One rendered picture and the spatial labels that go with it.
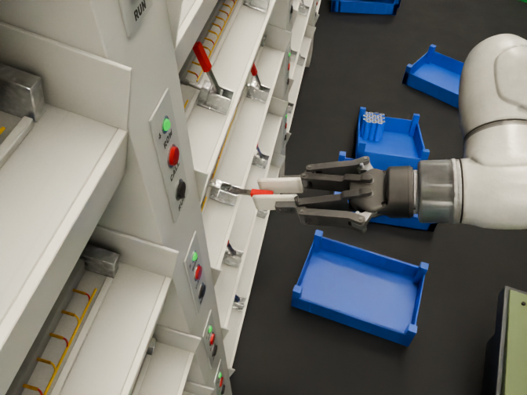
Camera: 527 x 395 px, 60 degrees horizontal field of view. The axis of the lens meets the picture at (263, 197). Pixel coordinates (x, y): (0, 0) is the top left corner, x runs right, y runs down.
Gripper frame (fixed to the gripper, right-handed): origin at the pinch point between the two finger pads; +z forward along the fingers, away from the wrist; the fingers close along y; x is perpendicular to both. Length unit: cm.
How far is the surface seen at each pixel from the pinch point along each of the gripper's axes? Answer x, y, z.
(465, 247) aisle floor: -64, 36, -34
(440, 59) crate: -60, 126, -32
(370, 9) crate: -54, 163, -3
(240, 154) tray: -0.6, 10.2, 8.8
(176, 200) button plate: 23.2, -21.6, 0.4
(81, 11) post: 42.5, -25.4, -3.4
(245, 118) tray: -0.1, 19.4, 9.8
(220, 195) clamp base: 0.8, -0.9, 9.1
